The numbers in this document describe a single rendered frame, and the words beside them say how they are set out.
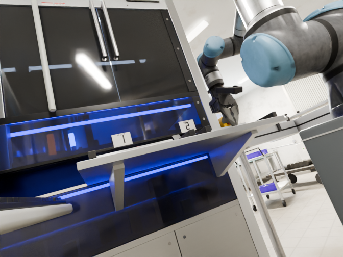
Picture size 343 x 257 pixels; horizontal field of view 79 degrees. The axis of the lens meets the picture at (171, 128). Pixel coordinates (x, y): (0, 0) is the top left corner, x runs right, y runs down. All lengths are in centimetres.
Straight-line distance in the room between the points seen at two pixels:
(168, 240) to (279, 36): 83
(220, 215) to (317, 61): 78
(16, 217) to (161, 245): 65
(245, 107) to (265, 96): 86
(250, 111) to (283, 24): 851
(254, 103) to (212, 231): 807
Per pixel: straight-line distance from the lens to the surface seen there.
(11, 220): 43
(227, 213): 110
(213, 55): 87
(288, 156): 861
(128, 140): 98
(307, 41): 50
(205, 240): 105
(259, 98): 888
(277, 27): 50
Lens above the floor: 77
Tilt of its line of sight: 14 degrees up
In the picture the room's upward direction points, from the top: 18 degrees counter-clockwise
